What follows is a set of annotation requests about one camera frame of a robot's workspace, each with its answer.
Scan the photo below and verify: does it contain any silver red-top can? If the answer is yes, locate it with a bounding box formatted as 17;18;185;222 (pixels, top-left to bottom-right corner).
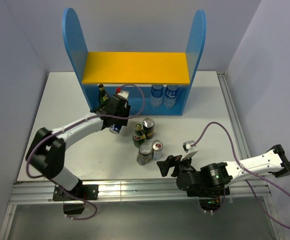
151;140;164;161

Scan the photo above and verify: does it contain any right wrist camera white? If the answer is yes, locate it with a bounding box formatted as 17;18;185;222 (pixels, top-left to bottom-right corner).
181;140;198;161

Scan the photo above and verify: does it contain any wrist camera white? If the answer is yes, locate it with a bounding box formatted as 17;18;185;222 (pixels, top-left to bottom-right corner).
181;140;198;161
116;87;130;100

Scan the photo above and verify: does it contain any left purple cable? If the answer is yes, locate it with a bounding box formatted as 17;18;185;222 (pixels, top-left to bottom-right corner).
26;84;146;221

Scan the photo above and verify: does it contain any left water bottle blue label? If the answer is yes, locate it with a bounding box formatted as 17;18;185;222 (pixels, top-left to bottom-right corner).
150;84;164;107

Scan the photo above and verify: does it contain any aluminium rail right side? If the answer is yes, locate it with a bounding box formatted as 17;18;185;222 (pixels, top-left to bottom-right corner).
216;70;283;240

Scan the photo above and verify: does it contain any aluminium rail front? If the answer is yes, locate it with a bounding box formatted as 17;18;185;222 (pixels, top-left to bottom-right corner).
8;178;271;206

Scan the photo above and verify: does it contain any aluminium rail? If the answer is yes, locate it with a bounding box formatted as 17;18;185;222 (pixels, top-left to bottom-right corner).
216;70;283;240
8;178;271;206

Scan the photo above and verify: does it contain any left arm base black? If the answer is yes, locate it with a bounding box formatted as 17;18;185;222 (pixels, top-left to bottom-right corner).
52;184;99;220

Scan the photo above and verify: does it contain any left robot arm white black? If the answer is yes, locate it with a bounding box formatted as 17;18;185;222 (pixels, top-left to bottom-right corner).
25;93;131;200

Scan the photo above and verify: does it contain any right water bottle blue label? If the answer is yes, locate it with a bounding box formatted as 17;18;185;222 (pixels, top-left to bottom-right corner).
163;85;179;108

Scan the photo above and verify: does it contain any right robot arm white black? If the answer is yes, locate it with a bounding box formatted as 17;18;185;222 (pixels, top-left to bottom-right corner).
156;141;290;198

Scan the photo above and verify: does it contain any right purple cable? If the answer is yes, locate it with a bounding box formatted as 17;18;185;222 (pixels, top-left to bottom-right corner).
191;121;290;231

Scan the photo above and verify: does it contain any blue silver energy drink can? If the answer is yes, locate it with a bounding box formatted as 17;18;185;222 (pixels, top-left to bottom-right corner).
109;124;122;135

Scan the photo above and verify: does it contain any black gold can front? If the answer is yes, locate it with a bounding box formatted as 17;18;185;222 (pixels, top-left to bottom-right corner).
136;143;152;166

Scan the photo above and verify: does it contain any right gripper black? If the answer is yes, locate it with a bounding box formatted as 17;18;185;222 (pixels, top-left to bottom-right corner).
156;151;196;177

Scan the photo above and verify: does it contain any black gold can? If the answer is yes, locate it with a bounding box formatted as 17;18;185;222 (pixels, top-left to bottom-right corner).
142;117;155;140
136;143;152;166

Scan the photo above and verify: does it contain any blue shelf with yellow board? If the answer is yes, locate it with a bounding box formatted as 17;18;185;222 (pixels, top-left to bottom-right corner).
62;8;207;116

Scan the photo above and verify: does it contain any water bottle blue label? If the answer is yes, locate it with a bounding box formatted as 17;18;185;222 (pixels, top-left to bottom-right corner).
150;84;164;107
163;85;179;108

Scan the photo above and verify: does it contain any green glass bottle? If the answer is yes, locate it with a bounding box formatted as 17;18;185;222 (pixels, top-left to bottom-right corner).
132;123;146;148
98;84;110;106

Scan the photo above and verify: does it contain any purple cable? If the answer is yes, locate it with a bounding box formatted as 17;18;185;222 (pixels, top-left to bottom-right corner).
26;84;146;221
191;121;290;231

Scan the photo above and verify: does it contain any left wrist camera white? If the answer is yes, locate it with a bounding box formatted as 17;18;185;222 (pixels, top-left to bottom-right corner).
116;87;130;100

